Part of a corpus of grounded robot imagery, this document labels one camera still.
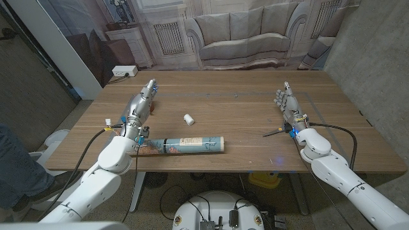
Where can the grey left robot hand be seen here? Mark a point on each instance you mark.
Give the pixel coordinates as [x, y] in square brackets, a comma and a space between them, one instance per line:
[137, 108]

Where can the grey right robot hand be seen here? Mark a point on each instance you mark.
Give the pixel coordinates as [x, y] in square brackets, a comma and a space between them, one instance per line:
[290, 107]

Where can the paper map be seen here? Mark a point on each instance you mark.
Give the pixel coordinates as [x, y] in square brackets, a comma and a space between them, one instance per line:
[191, 145]

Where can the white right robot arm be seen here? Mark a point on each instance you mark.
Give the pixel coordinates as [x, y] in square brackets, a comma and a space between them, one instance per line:
[345, 182]

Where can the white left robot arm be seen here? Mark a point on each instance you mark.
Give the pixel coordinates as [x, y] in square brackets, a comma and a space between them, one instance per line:
[96, 188]

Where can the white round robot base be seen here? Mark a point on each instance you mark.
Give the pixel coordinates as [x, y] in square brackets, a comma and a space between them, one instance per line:
[217, 204]

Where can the black scissors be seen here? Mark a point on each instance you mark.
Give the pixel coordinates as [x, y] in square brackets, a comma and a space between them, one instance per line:
[271, 132]

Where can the black band around map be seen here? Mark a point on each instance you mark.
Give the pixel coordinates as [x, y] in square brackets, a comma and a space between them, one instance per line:
[165, 145]

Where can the white power strip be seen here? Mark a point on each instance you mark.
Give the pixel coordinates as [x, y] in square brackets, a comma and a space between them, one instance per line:
[124, 70]

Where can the small white cylinder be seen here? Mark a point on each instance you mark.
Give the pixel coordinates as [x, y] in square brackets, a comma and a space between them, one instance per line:
[188, 119]

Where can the black round fan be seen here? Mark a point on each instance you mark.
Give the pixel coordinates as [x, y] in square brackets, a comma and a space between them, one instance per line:
[156, 179]

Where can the yellow box under table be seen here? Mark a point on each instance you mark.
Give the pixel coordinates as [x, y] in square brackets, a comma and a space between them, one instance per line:
[263, 180]

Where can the white table leg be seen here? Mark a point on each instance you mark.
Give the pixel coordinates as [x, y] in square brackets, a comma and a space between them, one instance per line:
[298, 195]
[139, 188]

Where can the printed living room backdrop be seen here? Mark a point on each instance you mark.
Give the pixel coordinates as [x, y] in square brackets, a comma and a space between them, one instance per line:
[243, 32]

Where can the black power adapter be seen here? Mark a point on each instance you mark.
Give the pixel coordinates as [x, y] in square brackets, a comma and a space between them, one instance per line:
[233, 218]

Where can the person in blue jeans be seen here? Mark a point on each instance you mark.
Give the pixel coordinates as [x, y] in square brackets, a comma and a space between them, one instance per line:
[19, 166]

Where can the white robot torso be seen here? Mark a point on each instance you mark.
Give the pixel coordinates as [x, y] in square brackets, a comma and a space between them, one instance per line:
[64, 226]

